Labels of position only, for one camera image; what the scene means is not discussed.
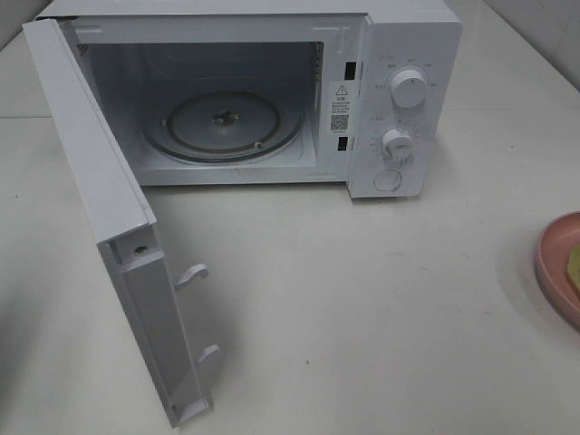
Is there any round white door button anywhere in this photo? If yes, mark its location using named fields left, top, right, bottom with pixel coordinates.
left=373, top=169, right=402, bottom=192

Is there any white timer knob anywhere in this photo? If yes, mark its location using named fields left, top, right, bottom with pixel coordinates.
left=381, top=128, right=414, bottom=161

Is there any white microwave door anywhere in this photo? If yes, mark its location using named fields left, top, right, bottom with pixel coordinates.
left=23, top=19, right=220, bottom=428

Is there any pink plate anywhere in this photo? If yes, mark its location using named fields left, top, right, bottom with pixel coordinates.
left=535, top=211, right=579, bottom=330

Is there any sandwich with lettuce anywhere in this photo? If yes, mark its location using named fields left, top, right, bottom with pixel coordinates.
left=566, top=245, right=580, bottom=295

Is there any white warning label sticker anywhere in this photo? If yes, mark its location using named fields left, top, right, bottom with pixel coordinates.
left=327, top=81, right=355, bottom=134

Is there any white microwave oven body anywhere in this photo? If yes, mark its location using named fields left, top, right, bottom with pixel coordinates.
left=33, top=1, right=462, bottom=198

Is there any upper white power knob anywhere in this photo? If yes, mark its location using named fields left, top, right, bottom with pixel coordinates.
left=391, top=66, right=428, bottom=109

